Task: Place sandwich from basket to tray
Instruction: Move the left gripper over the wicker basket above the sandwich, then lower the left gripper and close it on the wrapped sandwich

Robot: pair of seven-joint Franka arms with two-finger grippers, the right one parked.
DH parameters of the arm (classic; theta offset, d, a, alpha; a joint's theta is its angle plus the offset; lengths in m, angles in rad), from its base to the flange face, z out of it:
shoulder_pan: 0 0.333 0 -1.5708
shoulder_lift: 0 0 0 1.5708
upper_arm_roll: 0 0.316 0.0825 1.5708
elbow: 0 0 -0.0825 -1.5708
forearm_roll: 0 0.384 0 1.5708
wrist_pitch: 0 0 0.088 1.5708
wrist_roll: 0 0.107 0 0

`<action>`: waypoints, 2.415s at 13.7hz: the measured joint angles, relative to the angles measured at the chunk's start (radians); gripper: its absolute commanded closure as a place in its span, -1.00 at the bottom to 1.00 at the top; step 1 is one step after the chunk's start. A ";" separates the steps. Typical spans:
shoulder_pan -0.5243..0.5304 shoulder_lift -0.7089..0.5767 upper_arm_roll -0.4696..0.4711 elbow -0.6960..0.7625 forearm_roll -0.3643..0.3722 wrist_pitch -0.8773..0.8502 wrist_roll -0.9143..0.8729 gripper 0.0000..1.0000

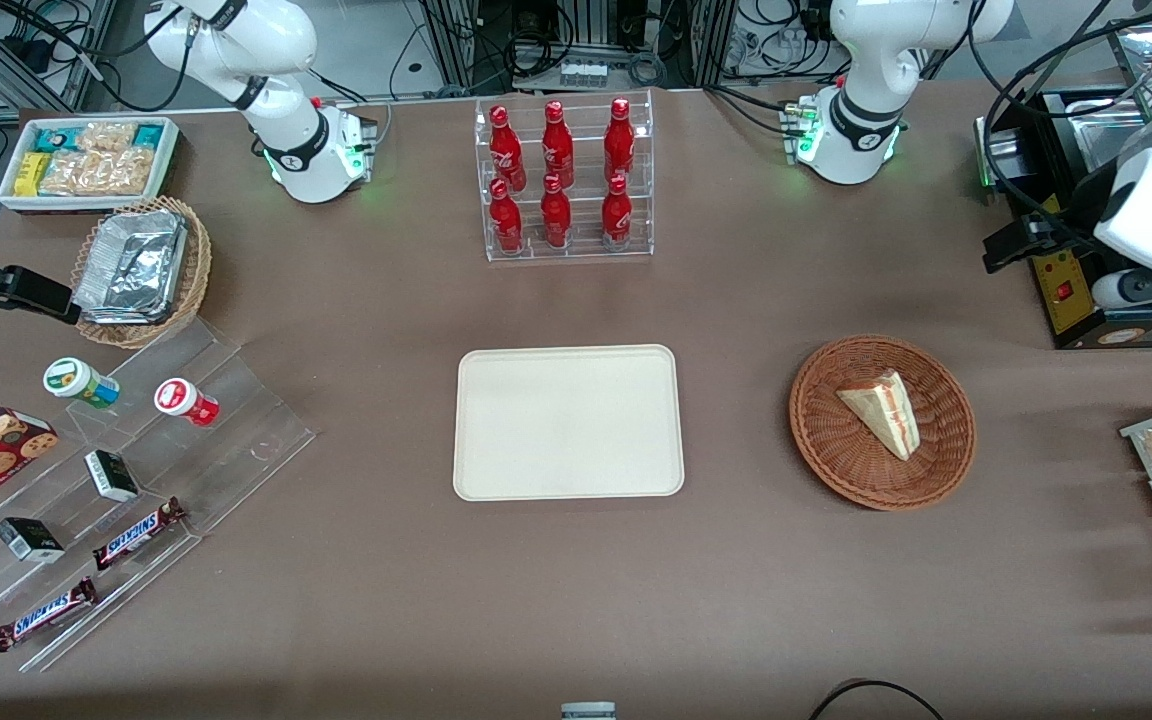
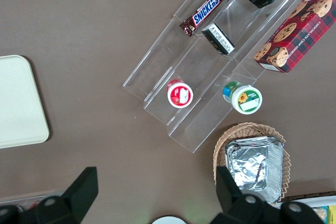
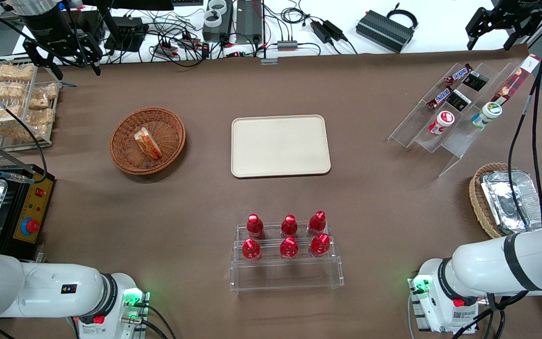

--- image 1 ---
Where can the yellow snack packet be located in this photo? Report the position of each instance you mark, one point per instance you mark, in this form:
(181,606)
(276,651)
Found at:
(32,174)

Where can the clear acrylic bottle rack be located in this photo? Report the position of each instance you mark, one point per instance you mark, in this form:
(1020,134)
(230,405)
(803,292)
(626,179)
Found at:
(584,225)

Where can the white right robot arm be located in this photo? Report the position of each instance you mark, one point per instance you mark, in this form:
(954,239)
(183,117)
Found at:
(306,150)

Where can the snickers chocolate bar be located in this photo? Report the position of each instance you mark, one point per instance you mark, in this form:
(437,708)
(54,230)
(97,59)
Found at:
(44,615)
(136,535)

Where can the cream plastic tray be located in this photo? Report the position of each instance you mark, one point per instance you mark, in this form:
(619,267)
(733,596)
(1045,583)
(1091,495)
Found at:
(566,420)

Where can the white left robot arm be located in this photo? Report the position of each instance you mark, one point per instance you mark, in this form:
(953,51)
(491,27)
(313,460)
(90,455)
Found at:
(861,130)

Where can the green lid snack cup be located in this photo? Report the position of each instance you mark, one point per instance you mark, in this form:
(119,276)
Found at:
(71,378)

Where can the aluminium foil tray stack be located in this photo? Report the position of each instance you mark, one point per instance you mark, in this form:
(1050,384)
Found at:
(131,265)

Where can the large clear cracker bag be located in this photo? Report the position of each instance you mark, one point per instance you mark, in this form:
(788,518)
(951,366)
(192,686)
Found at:
(101,172)

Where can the brown wicker basket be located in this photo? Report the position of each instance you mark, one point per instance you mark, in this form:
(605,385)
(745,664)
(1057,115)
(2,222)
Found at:
(836,450)

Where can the small black box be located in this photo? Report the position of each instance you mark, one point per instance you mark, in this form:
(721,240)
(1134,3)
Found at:
(29,540)
(112,476)

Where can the white snack bin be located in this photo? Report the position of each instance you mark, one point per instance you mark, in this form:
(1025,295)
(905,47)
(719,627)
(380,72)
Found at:
(168,150)

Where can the triangular sandwich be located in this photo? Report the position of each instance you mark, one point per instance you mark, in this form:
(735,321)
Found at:
(886,415)

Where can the red cola bottle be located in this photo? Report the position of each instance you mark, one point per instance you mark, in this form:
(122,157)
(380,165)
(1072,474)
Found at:
(555,218)
(506,150)
(619,140)
(557,145)
(506,222)
(617,215)

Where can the steel food pan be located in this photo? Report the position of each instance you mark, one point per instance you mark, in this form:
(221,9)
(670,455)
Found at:
(1111,135)

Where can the red lid snack cup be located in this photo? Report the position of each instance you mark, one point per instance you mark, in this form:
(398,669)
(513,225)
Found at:
(181,400)

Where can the clear acrylic stepped stand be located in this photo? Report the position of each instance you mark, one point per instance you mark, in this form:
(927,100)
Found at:
(236,420)

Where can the light wicker basket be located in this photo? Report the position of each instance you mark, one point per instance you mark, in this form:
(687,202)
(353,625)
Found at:
(194,270)

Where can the teal snack packet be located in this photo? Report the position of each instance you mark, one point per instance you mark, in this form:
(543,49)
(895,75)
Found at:
(56,140)
(148,136)

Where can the white power strip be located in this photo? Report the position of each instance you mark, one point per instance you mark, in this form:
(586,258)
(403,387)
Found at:
(583,74)

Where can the aluminium frame rail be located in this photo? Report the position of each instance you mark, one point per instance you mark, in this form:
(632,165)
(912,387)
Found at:
(41,55)

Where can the small clear cracker bag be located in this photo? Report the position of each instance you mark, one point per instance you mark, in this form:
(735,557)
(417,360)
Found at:
(108,137)

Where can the small grey device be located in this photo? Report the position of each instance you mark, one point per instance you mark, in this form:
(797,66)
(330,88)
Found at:
(588,711)

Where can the black hot food machine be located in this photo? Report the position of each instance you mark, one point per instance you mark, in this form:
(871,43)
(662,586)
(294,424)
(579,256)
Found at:
(1071,305)

